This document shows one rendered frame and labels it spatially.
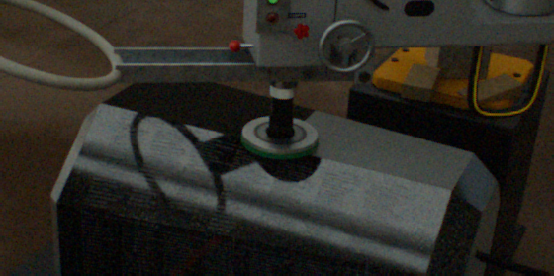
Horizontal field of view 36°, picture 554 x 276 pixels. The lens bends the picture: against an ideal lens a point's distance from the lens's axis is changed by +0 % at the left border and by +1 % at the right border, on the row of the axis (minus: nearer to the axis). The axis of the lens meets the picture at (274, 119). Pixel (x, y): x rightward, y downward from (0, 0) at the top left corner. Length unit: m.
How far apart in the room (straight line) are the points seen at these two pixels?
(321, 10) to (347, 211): 0.56
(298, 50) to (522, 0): 0.62
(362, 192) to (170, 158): 0.58
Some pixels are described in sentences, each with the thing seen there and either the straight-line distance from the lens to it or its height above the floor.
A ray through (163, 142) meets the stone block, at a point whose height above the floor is 0.77.
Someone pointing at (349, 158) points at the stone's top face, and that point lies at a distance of 2.45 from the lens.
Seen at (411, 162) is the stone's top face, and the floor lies 0.82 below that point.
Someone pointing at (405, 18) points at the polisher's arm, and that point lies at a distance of 2.28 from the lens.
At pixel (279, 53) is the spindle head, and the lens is 2.21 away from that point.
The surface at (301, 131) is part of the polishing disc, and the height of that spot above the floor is 0.88.
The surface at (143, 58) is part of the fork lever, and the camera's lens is 2.34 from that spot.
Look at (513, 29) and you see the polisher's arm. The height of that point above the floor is 1.21.
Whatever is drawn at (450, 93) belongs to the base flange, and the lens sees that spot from 3.05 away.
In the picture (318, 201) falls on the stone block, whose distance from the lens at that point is 2.40.
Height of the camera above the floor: 1.99
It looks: 26 degrees down
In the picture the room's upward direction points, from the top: 3 degrees clockwise
